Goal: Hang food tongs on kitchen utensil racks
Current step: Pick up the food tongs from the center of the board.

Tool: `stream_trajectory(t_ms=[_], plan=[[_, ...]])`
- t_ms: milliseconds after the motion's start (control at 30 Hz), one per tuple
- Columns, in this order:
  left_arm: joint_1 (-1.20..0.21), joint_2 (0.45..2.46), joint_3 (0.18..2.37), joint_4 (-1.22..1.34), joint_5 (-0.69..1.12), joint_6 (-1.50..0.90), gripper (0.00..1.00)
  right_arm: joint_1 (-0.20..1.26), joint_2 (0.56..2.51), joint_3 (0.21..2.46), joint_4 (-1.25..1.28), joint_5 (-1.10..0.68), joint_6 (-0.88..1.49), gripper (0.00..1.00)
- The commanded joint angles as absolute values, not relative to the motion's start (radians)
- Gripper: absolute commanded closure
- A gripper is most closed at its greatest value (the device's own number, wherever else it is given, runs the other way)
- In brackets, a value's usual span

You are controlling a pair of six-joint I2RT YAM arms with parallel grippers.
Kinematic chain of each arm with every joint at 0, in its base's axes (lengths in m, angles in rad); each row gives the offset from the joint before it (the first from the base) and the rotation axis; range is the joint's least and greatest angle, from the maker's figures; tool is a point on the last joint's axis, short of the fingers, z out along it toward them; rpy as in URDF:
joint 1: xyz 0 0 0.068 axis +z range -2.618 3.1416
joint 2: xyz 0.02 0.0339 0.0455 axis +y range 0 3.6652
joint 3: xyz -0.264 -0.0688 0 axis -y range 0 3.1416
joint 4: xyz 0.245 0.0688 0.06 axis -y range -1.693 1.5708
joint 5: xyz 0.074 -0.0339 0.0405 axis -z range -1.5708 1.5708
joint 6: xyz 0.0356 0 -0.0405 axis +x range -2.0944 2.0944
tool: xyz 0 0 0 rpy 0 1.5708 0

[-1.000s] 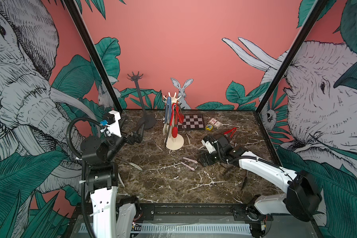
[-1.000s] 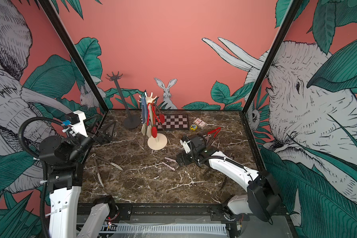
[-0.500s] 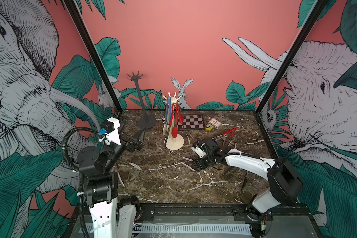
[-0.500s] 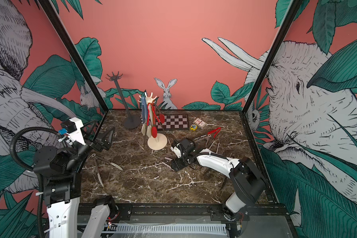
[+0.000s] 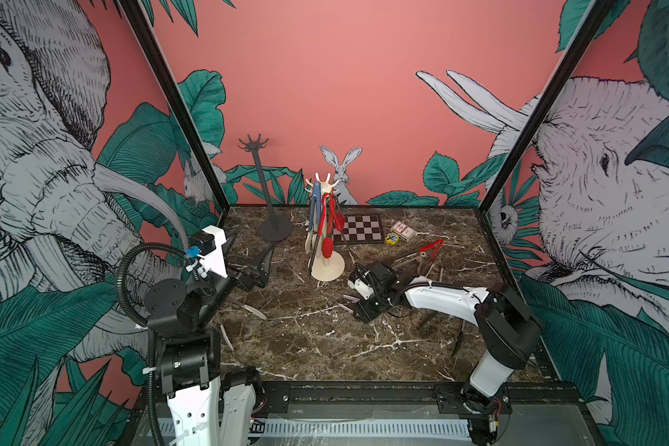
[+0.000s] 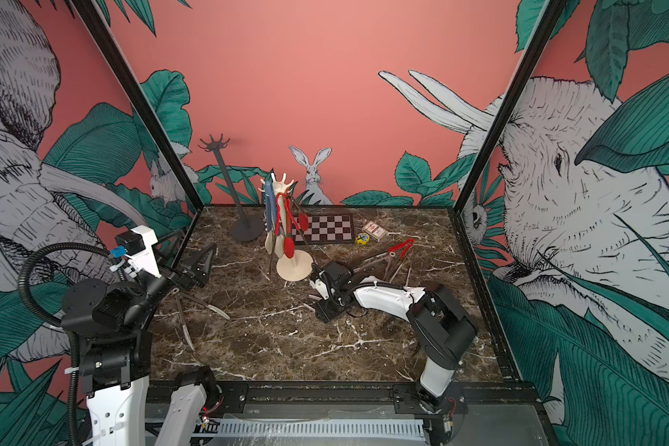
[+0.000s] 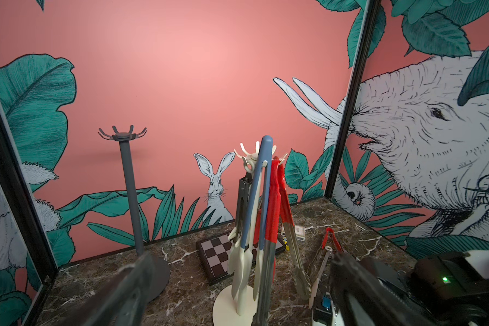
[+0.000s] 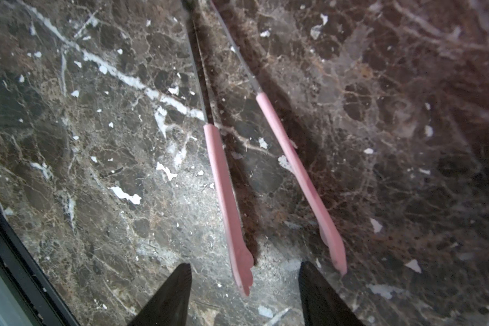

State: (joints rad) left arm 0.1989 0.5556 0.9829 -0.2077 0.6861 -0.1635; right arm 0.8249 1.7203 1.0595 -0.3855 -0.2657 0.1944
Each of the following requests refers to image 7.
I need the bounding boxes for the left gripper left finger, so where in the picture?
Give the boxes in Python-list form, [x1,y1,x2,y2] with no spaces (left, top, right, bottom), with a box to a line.
[58,253,155,325]

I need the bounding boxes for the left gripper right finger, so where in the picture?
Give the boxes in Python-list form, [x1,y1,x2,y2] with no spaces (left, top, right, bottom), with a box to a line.
[330,253,432,325]

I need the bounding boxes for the dark grey utensil rack stand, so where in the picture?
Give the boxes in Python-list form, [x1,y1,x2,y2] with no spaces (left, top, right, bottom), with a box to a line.
[99,125,171,303]

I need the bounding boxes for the red looped steel tongs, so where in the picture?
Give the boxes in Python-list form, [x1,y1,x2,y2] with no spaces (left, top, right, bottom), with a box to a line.
[308,227,344,309]

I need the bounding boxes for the cream utensil rack stand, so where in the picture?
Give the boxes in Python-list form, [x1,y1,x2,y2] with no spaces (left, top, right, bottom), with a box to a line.
[213,136,281,325]

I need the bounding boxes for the red handled steel tongs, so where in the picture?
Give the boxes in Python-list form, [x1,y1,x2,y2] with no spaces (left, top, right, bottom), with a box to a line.
[252,156,281,325]

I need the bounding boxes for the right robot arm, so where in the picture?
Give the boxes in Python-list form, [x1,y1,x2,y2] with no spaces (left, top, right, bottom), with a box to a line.
[408,250,489,325]

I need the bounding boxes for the black tongs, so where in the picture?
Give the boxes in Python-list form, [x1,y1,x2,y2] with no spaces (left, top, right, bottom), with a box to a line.
[235,173,253,243]

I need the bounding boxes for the playing card box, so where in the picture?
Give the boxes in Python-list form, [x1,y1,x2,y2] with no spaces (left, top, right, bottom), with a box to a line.
[282,224,306,243]

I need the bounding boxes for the chessboard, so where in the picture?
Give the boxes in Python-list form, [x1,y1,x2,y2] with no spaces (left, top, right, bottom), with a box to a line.
[195,231,287,286]

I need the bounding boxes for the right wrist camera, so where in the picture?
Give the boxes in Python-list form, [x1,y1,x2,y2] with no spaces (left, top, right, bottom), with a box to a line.
[311,292,345,326]

